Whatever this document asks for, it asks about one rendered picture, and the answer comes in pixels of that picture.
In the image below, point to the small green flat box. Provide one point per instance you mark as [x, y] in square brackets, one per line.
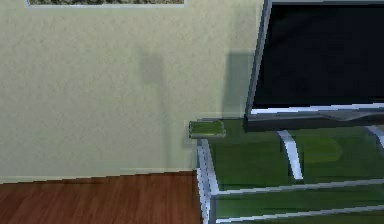
[206, 128]

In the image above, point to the green glass television stand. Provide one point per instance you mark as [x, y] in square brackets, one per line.
[266, 156]

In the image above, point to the black television set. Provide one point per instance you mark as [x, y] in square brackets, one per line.
[320, 56]

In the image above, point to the framed picture with white frame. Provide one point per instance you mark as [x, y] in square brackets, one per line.
[106, 2]

